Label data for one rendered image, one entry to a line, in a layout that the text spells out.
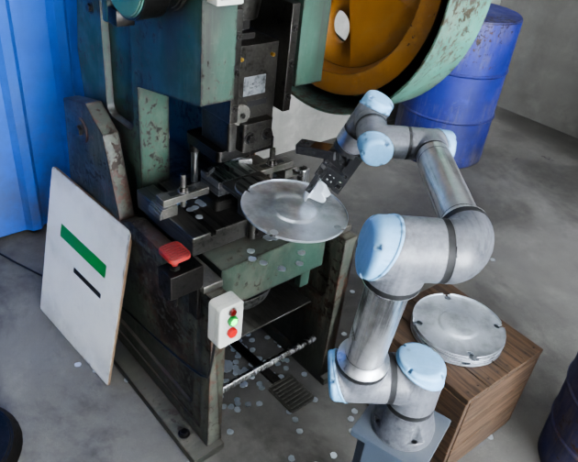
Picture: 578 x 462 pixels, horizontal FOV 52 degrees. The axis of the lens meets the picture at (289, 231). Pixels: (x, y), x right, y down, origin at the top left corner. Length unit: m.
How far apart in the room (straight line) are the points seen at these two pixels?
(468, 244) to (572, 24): 3.74
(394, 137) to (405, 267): 0.42
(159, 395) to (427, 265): 1.27
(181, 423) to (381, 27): 1.33
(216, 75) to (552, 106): 3.64
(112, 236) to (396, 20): 1.05
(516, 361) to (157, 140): 1.26
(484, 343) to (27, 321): 1.63
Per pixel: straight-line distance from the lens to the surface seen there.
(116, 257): 1.91
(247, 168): 1.76
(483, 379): 1.87
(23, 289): 2.60
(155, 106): 1.74
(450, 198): 1.17
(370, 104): 1.41
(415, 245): 1.00
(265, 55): 1.56
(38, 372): 2.25
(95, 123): 1.82
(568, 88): 4.74
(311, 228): 1.52
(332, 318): 1.97
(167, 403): 2.05
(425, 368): 1.35
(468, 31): 1.62
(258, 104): 1.60
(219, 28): 1.40
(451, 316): 1.97
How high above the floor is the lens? 1.61
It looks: 34 degrees down
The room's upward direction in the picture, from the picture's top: 7 degrees clockwise
